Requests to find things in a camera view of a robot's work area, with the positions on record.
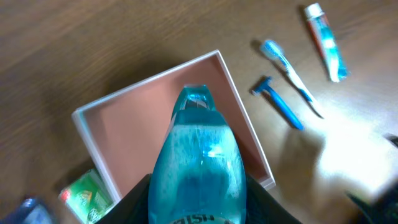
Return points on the white box pink inside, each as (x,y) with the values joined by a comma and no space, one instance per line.
(124,131)

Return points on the clear pump soap bottle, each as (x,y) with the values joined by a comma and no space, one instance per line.
(31,211)

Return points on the green Dettol soap box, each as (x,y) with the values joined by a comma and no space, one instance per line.
(87,198)

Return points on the blue Listerine mouthwash bottle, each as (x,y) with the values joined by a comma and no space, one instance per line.
(199,175)

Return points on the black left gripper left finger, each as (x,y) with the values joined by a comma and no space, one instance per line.
(131,209)

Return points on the blue disposable razor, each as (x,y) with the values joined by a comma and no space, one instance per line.
(262,88)

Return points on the blue white toothbrush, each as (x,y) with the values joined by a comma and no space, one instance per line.
(273,51)

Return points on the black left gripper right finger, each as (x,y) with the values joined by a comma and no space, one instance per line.
(262,208)

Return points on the green white toothpaste tube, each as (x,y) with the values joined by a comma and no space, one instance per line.
(326,43)

